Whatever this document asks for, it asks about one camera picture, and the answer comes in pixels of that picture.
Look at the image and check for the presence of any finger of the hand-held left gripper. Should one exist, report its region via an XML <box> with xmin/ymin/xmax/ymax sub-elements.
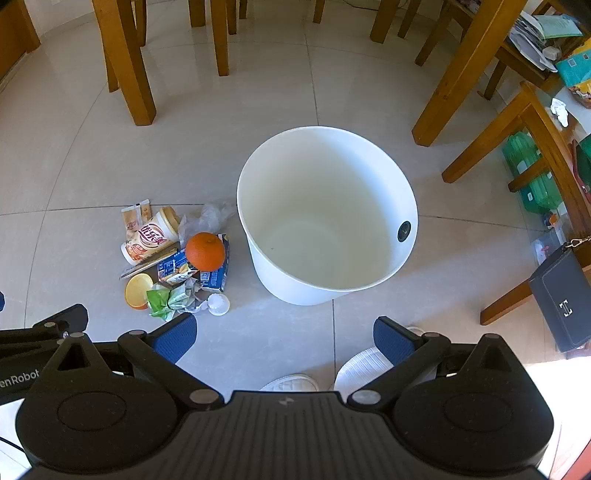
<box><xmin>0</xmin><ymin>303</ymin><xmax>89</xmax><ymax>365</ymax></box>

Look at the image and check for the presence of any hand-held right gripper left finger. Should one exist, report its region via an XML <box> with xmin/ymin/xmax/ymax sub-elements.
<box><xmin>46</xmin><ymin>313</ymin><xmax>222</xmax><ymax>411</ymax></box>

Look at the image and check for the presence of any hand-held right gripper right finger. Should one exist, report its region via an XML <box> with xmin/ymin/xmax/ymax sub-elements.
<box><xmin>348</xmin><ymin>316</ymin><xmax>522</xmax><ymax>409</ymax></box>

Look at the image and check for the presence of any green leaf scrap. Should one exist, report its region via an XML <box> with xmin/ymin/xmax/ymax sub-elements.
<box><xmin>147</xmin><ymin>277</ymin><xmax>206</xmax><ymax>322</ymax></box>

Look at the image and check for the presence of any blue carton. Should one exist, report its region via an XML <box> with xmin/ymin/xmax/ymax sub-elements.
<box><xmin>157</xmin><ymin>233</ymin><xmax>230</xmax><ymax>294</ymax></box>

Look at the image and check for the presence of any brown straw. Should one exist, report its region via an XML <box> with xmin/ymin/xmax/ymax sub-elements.
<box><xmin>120</xmin><ymin>249</ymin><xmax>178</xmax><ymax>280</ymax></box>

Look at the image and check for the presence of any orange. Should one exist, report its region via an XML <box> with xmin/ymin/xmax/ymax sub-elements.
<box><xmin>185</xmin><ymin>232</ymin><xmax>226</xmax><ymax>272</ymax></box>

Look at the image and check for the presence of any milk tea paper cup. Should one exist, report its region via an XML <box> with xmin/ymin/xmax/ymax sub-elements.
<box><xmin>121</xmin><ymin>207</ymin><xmax>181</xmax><ymax>266</ymax></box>

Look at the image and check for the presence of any beige powder sachet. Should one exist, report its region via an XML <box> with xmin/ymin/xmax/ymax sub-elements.
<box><xmin>121</xmin><ymin>199</ymin><xmax>153</xmax><ymax>232</ymax></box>

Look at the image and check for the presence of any white plastic bin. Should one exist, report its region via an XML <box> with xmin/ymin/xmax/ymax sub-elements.
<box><xmin>236</xmin><ymin>126</ymin><xmax>420</xmax><ymax>306</ymax></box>

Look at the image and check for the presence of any white shoe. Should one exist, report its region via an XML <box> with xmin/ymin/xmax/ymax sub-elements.
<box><xmin>260</xmin><ymin>374</ymin><xmax>319</xmax><ymax>393</ymax></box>

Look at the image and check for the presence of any black handbag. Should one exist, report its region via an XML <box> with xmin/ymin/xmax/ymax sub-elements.
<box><xmin>529</xmin><ymin>236</ymin><xmax>591</xmax><ymax>354</ymax></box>

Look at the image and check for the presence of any clear plastic box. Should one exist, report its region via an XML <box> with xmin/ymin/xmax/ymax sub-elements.
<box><xmin>531</xmin><ymin>231</ymin><xmax>568</xmax><ymax>266</ymax></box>

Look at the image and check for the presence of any green bottle pack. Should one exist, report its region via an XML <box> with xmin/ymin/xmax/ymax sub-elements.
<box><xmin>502</xmin><ymin>131</ymin><xmax>566</xmax><ymax>215</ymax></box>

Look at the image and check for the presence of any wooden chair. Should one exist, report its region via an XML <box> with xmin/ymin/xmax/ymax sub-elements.
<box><xmin>188</xmin><ymin>0</ymin><xmax>239</xmax><ymax>78</ymax></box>
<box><xmin>416</xmin><ymin>0</ymin><xmax>591</xmax><ymax>100</ymax></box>
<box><xmin>313</xmin><ymin>0</ymin><xmax>422</xmax><ymax>45</ymax></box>
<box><xmin>104</xmin><ymin>0</ymin><xmax>148</xmax><ymax>93</ymax></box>
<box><xmin>442</xmin><ymin>80</ymin><xmax>591</xmax><ymax>326</ymax></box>

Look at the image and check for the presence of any wooden table leg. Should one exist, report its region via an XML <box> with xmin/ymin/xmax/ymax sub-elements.
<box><xmin>412</xmin><ymin>0</ymin><xmax>528</xmax><ymax>147</ymax></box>
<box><xmin>92</xmin><ymin>0</ymin><xmax>158</xmax><ymax>126</ymax></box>

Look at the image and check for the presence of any wooden cabinet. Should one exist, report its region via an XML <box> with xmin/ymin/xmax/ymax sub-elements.
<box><xmin>0</xmin><ymin>0</ymin><xmax>41</xmax><ymax>84</ymax></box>

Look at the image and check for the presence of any teal tissue pack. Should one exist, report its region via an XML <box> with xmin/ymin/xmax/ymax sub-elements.
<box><xmin>556</xmin><ymin>51</ymin><xmax>591</xmax><ymax>90</ymax></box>

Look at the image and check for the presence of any stack of papers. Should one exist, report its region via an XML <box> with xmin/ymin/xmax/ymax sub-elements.
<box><xmin>508</xmin><ymin>11</ymin><xmax>583</xmax><ymax>72</ymax></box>

